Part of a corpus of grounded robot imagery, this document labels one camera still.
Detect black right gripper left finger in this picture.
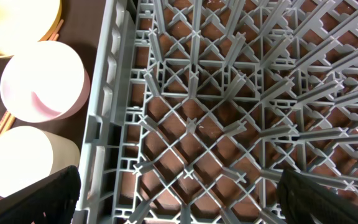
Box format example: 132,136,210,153
0,166,81,223

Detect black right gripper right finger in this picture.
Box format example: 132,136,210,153
276,170,358,224

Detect white green cup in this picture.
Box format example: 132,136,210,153
0,126,80,197

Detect pink bowl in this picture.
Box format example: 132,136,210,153
0,40,90,123

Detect grey dishwasher rack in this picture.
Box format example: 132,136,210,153
74,0,358,223

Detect brown serving tray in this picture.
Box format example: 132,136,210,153
0,1,105,198

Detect yellow plate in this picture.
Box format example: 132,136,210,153
0,0,62,58

